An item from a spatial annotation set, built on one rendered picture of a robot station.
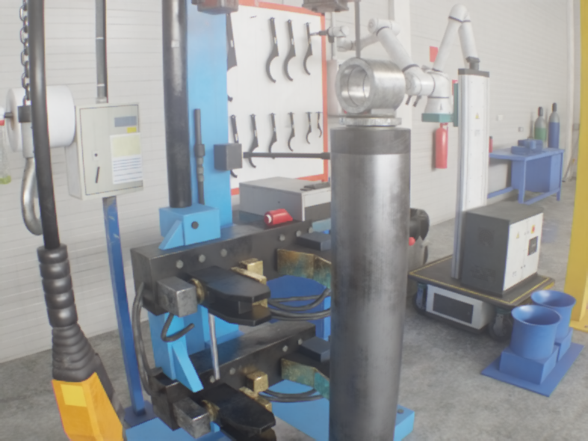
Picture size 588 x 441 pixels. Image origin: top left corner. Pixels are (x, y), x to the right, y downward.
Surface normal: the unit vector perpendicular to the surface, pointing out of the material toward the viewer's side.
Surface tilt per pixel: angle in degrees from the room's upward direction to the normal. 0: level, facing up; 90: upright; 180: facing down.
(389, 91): 104
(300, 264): 90
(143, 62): 90
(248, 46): 90
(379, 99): 115
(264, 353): 90
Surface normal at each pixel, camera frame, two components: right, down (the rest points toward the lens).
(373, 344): 0.06, 0.22
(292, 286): -0.74, 0.17
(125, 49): 0.68, 0.15
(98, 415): 1.00, -0.01
